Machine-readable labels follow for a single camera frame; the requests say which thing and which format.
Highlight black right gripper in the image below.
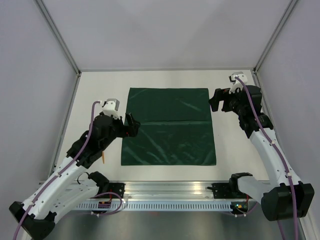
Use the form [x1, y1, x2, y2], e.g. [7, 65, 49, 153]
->
[208, 85, 246, 116]

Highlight dark green cloth napkin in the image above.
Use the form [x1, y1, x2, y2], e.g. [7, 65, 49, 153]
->
[121, 87, 217, 166]

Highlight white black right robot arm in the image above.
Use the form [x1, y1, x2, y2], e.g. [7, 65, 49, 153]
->
[208, 85, 315, 221]

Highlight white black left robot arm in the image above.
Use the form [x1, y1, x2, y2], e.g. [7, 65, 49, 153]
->
[9, 112, 141, 240]

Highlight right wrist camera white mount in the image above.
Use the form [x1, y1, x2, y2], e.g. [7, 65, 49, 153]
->
[228, 71, 248, 95]

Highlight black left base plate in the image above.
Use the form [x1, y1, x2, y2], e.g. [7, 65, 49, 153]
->
[107, 182, 125, 199]

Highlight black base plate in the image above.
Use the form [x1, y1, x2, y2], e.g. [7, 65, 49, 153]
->
[206, 182, 235, 199]
[107, 182, 125, 199]

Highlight aluminium front rail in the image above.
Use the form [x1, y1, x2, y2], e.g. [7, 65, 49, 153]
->
[67, 181, 273, 201]

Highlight white slotted cable duct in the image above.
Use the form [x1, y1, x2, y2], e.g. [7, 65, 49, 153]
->
[75, 200, 232, 212]

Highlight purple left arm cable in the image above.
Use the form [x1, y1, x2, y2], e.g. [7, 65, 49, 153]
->
[12, 100, 104, 240]

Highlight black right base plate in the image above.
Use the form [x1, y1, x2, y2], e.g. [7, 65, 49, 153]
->
[206, 182, 235, 199]

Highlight right aluminium frame post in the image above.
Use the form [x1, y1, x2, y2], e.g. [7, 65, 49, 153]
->
[252, 0, 300, 75]

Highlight aluminium frame post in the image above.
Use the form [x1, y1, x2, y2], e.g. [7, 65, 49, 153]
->
[34, 0, 81, 77]
[252, 0, 300, 75]

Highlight left aluminium frame post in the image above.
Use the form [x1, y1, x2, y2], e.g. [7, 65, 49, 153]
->
[34, 0, 81, 77]

